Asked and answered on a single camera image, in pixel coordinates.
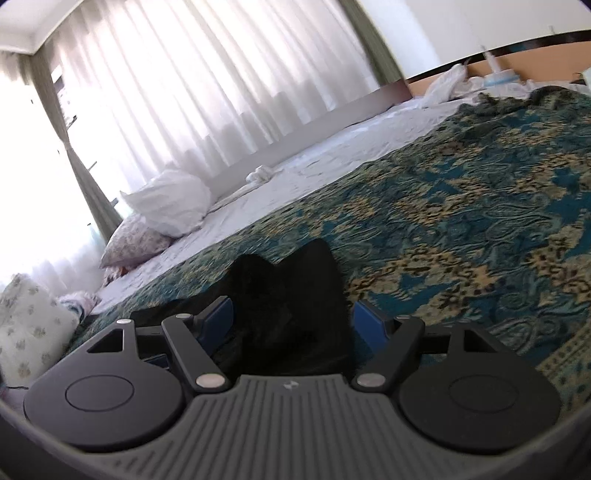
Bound teal paisley blanket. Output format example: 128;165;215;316
69;85;591;411

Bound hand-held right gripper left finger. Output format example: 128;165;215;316
88;295;232;394

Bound striped cloth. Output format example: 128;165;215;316
57;292;101;320

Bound white leaf-print cushion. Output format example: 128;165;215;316
0;272;81;385

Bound green curtain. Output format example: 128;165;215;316
339;0;406;88
31;46;124;243

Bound white sheer curtain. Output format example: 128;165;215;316
46;0;383;190

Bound small white cloth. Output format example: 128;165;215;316
245;164;285;186

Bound white pillow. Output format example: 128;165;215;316
120;168;214;239

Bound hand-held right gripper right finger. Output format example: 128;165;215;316
351;299;502;393

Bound crumpled white cloth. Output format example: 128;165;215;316
422;63;491;108

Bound white bed sheet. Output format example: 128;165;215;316
90;98;465;315

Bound black pants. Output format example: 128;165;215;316
130;237;357;377

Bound purple floral pillow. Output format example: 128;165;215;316
100;212;174;270

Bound blue and white device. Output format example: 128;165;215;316
479;45;521;89

